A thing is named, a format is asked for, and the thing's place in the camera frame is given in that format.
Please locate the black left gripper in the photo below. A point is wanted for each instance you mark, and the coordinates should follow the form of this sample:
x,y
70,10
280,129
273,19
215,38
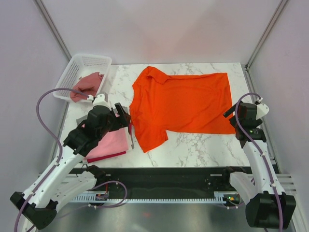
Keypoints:
x,y
122,121

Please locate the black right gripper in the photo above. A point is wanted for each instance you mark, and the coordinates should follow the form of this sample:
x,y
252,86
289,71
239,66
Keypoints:
x,y
230,111

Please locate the orange t shirt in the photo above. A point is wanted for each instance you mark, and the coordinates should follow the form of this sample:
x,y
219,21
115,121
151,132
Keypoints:
x,y
178,103

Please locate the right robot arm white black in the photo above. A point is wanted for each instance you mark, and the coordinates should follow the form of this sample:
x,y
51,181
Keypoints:
x,y
267,205

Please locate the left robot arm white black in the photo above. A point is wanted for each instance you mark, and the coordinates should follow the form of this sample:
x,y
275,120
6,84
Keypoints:
x,y
41,202

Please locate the white folded t shirt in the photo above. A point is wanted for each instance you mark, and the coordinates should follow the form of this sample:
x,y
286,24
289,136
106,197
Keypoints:
x,y
130,141

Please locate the pink folded t shirt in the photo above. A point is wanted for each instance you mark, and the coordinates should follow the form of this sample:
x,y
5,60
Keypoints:
x,y
113,145

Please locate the grey folded t shirt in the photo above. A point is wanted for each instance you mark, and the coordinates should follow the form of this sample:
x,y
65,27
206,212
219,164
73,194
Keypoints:
x,y
79,120

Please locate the dusty pink shirt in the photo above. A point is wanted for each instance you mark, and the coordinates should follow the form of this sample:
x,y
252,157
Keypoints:
x,y
88,85

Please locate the white plastic basket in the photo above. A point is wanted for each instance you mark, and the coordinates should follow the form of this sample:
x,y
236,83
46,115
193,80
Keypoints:
x,y
82,65

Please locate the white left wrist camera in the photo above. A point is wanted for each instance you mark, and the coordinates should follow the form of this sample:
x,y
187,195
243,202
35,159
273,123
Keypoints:
x,y
101,100

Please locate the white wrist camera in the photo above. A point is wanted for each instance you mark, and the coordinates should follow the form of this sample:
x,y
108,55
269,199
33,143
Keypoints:
x,y
101,100
261,108

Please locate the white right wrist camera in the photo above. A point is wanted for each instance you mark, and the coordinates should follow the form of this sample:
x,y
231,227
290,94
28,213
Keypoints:
x,y
261,108

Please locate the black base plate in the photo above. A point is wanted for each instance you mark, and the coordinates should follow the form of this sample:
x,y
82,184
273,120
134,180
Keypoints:
x,y
171,183

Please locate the white slotted cable duct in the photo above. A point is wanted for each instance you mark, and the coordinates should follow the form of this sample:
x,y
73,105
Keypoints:
x,y
92,197

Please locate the right aluminium frame post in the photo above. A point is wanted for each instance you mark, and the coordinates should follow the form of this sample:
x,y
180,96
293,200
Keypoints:
x,y
266,33

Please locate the aluminium frame post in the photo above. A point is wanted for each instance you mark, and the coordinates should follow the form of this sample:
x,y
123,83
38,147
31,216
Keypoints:
x,y
266,33
51,25

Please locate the left aluminium frame post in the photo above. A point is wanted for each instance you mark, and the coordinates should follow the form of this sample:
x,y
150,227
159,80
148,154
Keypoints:
x,y
51,25

